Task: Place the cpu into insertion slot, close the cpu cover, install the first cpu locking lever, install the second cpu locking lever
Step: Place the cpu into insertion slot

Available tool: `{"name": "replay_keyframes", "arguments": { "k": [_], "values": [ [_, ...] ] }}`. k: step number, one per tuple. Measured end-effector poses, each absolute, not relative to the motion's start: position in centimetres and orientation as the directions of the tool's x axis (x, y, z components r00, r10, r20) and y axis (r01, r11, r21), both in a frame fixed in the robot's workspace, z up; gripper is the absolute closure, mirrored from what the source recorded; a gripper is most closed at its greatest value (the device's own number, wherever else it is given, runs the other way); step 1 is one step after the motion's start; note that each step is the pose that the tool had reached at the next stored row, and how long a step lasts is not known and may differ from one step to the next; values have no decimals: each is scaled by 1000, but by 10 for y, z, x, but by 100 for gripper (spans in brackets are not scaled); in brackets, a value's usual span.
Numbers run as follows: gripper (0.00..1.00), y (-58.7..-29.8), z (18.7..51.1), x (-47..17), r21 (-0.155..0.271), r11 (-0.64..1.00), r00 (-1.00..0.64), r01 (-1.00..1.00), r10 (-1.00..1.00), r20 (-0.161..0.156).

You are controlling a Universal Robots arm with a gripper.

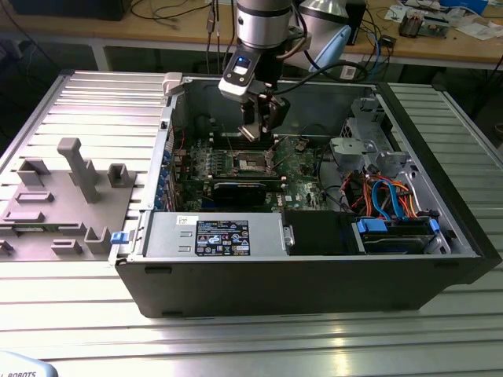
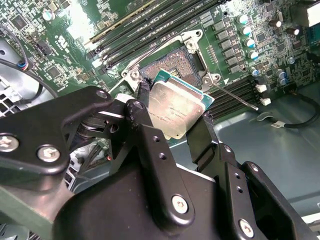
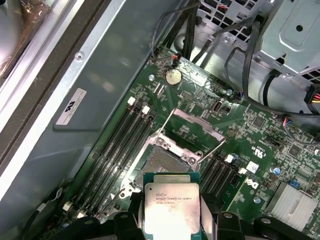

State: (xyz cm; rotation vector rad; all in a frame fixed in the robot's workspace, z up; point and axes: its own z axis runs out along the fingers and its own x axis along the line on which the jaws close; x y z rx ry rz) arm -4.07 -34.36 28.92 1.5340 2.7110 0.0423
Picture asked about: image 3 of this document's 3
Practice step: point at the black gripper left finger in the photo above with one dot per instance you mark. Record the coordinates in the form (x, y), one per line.
(137, 216)

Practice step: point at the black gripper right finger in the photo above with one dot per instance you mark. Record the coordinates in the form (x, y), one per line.
(209, 218)

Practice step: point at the silver CPU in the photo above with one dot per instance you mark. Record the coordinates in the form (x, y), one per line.
(172, 207)

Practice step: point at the RAM slot with white clips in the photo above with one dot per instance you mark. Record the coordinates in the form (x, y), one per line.
(231, 188)
(115, 157)
(100, 152)
(218, 174)

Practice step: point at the RAM slot with black clips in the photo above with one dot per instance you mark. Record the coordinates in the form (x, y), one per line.
(225, 181)
(107, 155)
(125, 160)
(212, 168)

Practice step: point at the CPU socket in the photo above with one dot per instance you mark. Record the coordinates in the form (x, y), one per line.
(162, 160)

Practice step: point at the silver finned chipset heatsink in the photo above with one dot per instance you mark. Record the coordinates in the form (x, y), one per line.
(290, 205)

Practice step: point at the green motherboard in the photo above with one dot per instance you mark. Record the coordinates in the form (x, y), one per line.
(250, 140)

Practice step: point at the internal USB port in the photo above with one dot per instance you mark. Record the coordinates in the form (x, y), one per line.
(217, 107)

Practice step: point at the white label sticker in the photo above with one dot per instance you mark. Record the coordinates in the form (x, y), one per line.
(71, 107)

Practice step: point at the silver coin cell battery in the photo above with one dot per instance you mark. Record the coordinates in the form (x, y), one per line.
(173, 77)

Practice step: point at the black and silver PC case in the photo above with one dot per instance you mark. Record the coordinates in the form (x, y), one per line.
(105, 62)

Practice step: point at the silver metal drive cage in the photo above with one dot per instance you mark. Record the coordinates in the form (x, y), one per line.
(287, 37)

